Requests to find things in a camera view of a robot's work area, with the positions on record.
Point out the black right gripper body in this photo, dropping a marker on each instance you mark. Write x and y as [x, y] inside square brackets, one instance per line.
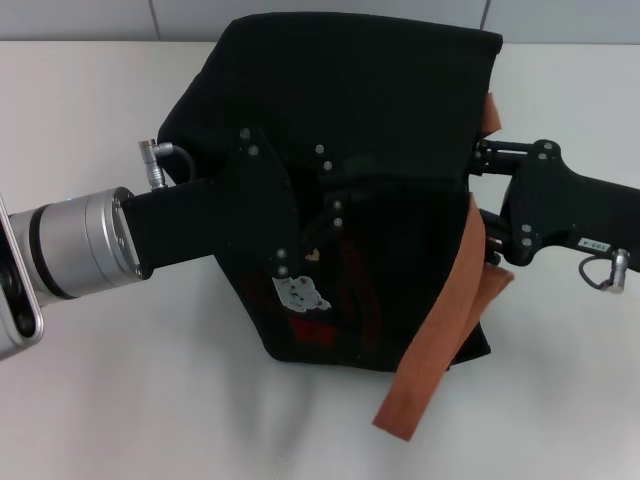
[565, 200]

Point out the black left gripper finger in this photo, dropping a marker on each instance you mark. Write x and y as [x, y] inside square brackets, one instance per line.
[337, 215]
[324, 157]

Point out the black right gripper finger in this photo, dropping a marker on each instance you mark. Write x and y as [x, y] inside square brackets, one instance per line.
[495, 235]
[500, 157]

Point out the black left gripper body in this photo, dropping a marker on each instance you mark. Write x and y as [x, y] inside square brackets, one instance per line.
[225, 215]

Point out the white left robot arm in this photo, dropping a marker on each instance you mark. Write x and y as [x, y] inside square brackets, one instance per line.
[70, 250]

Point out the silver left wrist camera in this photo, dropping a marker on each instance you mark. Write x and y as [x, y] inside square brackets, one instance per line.
[20, 300]

